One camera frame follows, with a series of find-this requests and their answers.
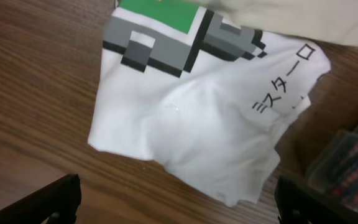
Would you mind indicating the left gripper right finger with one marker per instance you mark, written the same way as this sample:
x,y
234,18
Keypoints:
x,y
299,204

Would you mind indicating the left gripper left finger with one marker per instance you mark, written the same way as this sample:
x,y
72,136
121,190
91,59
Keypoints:
x,y
55,203

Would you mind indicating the white printed t-shirt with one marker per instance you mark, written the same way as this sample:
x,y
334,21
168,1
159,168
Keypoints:
x,y
204,97

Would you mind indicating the clear plastic storage bin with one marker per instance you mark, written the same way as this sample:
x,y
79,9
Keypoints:
x,y
319,175

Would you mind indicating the cream folded cloth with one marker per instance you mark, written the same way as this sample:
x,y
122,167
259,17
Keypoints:
x,y
333,21

